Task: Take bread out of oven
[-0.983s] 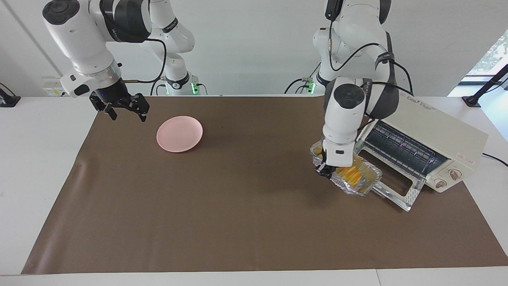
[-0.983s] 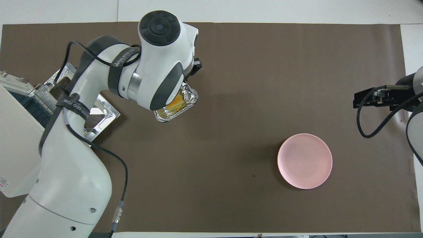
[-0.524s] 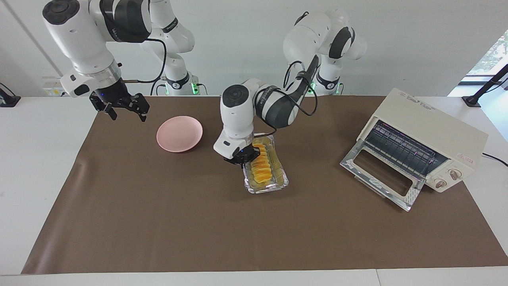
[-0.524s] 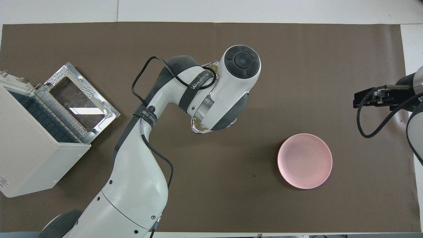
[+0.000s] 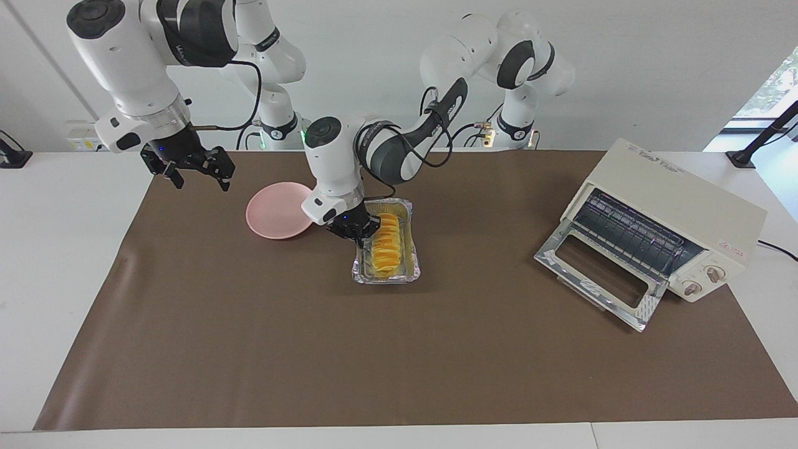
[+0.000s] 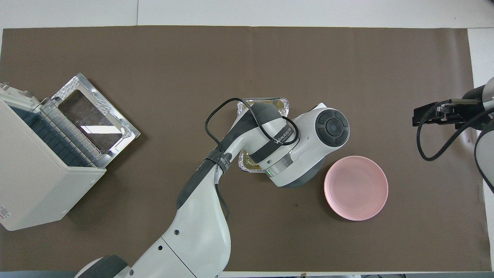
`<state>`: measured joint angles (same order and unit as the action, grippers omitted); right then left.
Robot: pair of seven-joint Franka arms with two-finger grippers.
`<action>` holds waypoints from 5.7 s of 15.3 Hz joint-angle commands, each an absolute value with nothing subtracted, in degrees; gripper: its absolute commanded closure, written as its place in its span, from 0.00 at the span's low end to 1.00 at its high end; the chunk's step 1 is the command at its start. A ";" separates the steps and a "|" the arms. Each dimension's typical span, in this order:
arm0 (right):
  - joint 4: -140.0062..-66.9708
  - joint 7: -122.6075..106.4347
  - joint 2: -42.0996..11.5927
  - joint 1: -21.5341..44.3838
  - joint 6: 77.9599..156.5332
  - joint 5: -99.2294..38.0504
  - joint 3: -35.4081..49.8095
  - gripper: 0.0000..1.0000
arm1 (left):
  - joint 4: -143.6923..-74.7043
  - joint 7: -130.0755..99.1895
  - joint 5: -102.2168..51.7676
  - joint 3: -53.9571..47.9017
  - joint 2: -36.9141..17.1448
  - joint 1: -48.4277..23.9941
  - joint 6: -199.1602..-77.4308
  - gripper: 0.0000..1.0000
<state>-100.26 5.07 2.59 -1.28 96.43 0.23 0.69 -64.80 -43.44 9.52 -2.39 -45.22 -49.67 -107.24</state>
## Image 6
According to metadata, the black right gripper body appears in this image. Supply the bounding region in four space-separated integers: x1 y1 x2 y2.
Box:
413 103 481 128

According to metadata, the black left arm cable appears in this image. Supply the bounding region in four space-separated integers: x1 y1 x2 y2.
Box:
205 98 299 222

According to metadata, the glass oven door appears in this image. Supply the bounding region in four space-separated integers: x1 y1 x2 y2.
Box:
50 73 141 168

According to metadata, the brown table mat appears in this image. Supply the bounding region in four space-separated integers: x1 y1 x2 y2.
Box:
0 25 492 273

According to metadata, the cream toaster oven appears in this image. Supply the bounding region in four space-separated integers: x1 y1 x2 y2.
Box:
0 82 107 231

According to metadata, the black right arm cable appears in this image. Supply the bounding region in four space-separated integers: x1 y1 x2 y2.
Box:
417 100 494 162

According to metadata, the aluminium foil tray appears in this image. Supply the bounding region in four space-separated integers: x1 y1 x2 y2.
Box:
236 97 290 175

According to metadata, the pink round plate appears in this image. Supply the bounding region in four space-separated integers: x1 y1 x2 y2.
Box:
324 156 389 221

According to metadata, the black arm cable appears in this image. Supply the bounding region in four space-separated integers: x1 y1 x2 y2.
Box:
205 98 299 222
417 100 494 162

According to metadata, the wire oven rack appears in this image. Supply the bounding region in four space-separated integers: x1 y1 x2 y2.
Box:
39 101 102 167

